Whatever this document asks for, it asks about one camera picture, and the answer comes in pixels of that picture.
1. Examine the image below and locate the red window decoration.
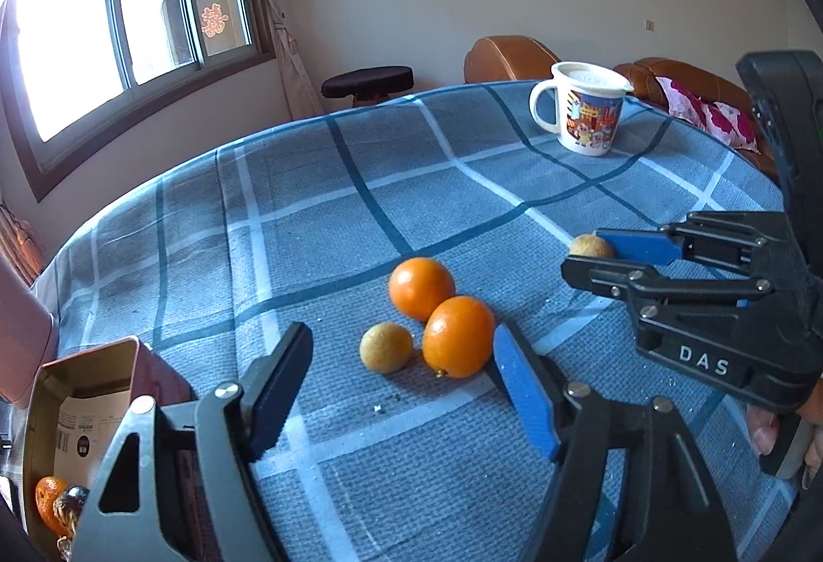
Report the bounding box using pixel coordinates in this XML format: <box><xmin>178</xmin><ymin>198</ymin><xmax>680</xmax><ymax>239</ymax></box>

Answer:
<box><xmin>201</xmin><ymin>4</ymin><xmax>229</xmax><ymax>39</ymax></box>

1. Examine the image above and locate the small orange tangerine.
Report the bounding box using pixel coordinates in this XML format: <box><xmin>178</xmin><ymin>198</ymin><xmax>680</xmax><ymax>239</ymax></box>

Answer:
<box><xmin>34</xmin><ymin>475</ymin><xmax>70</xmax><ymax>537</ymax></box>

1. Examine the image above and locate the beige patterned curtain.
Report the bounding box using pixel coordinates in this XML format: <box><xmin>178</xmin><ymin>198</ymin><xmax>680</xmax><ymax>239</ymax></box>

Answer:
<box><xmin>238</xmin><ymin>0</ymin><xmax>326</xmax><ymax>119</ymax></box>
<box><xmin>0</xmin><ymin>200</ymin><xmax>47</xmax><ymax>288</ymax></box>

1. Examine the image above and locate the white cartoon print mug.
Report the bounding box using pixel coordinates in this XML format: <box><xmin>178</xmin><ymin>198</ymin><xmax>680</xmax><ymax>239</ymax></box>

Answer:
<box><xmin>528</xmin><ymin>61</ymin><xmax>634</xmax><ymax>157</ymax></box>

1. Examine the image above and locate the brown framed sliding window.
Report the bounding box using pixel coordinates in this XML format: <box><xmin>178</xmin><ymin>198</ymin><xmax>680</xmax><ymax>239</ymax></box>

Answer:
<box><xmin>0</xmin><ymin>0</ymin><xmax>277</xmax><ymax>203</ymax></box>

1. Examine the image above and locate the person's right forearm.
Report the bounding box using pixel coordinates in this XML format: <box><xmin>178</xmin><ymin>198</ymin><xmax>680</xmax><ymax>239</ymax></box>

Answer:
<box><xmin>800</xmin><ymin>375</ymin><xmax>823</xmax><ymax>428</ymax></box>

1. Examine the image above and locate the orange kumquat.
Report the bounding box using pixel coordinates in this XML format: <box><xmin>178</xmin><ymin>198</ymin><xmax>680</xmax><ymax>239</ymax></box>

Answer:
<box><xmin>388</xmin><ymin>256</ymin><xmax>456</xmax><ymax>323</ymax></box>
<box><xmin>422</xmin><ymin>295</ymin><xmax>497</xmax><ymax>379</ymax></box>

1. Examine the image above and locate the blue plaid tablecloth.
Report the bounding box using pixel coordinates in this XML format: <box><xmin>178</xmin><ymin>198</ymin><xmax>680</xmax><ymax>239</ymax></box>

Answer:
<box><xmin>32</xmin><ymin>79</ymin><xmax>801</xmax><ymax>562</ymax></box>

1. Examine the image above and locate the brown leather sofa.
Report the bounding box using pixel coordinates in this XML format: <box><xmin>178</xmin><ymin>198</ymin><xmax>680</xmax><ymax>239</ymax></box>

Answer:
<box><xmin>464</xmin><ymin>36</ymin><xmax>780</xmax><ymax>177</ymax></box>

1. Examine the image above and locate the person's right hand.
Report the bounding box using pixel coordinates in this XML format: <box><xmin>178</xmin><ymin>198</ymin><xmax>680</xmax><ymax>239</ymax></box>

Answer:
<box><xmin>746</xmin><ymin>406</ymin><xmax>781</xmax><ymax>455</ymax></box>

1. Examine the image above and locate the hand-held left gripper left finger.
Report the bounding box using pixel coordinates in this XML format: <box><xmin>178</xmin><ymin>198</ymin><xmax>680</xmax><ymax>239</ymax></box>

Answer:
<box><xmin>67</xmin><ymin>321</ymin><xmax>315</xmax><ymax>562</ymax></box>

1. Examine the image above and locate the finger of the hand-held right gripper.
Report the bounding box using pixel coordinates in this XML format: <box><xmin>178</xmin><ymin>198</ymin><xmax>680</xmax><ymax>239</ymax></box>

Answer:
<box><xmin>561</xmin><ymin>255</ymin><xmax>773</xmax><ymax>319</ymax></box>
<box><xmin>595</xmin><ymin>211</ymin><xmax>789</xmax><ymax>275</ymax></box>

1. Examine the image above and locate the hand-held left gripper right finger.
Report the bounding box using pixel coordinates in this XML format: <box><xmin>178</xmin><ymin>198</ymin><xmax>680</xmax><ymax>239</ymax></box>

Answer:
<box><xmin>492</xmin><ymin>323</ymin><xmax>737</xmax><ymax>562</ymax></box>

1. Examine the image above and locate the printed paper sheet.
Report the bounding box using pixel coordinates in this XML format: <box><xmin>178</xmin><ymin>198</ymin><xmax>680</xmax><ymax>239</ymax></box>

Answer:
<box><xmin>55</xmin><ymin>385</ymin><xmax>139</xmax><ymax>486</ymax></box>

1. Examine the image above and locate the black round stool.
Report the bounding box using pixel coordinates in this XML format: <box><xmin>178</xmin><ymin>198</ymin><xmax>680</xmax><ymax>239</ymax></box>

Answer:
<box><xmin>320</xmin><ymin>65</ymin><xmax>414</xmax><ymax>109</ymax></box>

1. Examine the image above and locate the pink floral cushion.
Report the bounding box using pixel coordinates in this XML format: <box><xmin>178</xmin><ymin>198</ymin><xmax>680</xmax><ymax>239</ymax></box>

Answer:
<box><xmin>654</xmin><ymin>76</ymin><xmax>760</xmax><ymax>151</ymax></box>

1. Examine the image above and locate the tan longan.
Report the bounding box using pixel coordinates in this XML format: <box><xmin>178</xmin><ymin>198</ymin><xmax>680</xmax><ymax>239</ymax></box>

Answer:
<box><xmin>359</xmin><ymin>322</ymin><xmax>414</xmax><ymax>374</ymax></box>
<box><xmin>569</xmin><ymin>234</ymin><xmax>618</xmax><ymax>260</ymax></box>

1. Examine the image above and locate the rectangular metal tin box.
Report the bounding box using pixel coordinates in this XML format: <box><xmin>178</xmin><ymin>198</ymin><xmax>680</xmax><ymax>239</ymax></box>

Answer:
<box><xmin>22</xmin><ymin>336</ymin><xmax>200</xmax><ymax>562</ymax></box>

